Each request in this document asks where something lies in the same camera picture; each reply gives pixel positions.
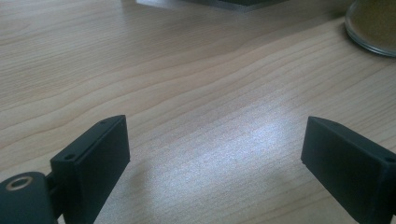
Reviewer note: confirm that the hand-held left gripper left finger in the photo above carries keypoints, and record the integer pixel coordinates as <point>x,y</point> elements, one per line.
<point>90,168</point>

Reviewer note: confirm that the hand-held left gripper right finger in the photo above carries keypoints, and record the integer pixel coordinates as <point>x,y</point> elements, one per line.
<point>348,165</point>

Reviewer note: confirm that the tall spice jar lid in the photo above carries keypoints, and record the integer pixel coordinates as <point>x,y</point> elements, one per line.
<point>373,25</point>

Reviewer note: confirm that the black corner shelf rack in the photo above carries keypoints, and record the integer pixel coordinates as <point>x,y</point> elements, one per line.
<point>246,2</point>

